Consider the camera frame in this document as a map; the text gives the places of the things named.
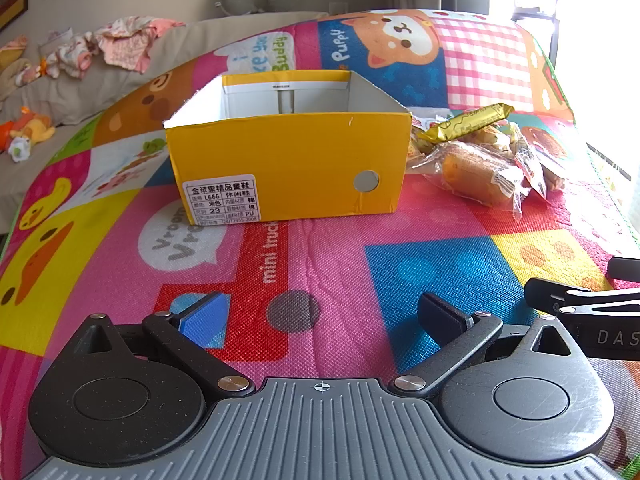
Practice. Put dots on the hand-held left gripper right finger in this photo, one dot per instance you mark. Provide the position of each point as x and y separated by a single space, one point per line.
440 317

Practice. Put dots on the pink and white clothes pile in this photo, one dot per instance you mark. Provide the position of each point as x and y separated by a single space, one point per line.
130 42

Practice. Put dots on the clear bread packet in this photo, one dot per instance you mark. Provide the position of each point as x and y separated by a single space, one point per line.
475 172

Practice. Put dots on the colourful cartoon play mat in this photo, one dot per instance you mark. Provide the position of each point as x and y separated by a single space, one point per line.
400 265

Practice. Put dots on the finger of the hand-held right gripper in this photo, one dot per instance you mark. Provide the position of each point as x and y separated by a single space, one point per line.
555 294
625 266

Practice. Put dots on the yellow snack packet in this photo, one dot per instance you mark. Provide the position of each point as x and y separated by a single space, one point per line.
462 122

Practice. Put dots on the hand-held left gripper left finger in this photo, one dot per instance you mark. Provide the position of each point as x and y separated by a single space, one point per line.
202 317

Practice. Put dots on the red-edged snack packet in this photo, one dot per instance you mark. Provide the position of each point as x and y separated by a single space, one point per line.
532 160

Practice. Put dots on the yellow cardboard shoe box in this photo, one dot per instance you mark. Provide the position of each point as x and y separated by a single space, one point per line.
285 165

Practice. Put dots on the orange plush toy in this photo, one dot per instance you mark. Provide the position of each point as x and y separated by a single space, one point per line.
32 127

